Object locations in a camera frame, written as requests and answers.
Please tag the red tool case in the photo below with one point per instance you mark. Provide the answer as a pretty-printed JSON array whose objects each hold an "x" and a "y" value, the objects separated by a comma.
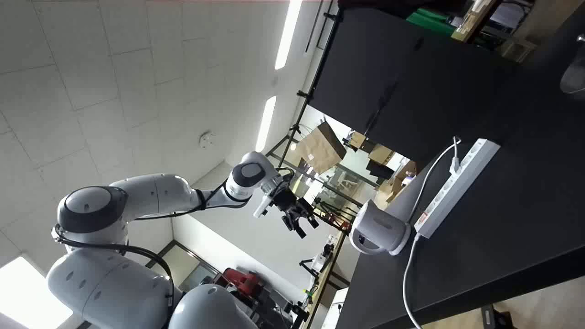
[{"x": 240, "y": 284}]

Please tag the black backdrop panel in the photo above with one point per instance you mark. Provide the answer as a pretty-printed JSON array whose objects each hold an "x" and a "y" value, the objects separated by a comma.
[{"x": 395, "y": 73}]

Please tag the white electric kettle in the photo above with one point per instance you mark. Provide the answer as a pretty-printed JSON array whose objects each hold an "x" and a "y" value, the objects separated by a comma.
[{"x": 377, "y": 231}]

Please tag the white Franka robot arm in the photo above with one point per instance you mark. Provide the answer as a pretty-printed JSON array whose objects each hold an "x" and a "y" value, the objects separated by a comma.
[{"x": 121, "y": 194}]

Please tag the rectangular ceiling light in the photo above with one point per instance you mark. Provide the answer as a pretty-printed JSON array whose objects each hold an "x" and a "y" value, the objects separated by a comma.
[
  {"x": 265, "y": 121},
  {"x": 287, "y": 30}
]

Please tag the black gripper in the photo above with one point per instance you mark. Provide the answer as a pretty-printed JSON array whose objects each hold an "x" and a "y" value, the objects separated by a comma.
[{"x": 287, "y": 203}]

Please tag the white power strip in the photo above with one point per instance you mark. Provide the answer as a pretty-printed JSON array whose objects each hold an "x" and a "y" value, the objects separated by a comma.
[{"x": 457, "y": 185}]

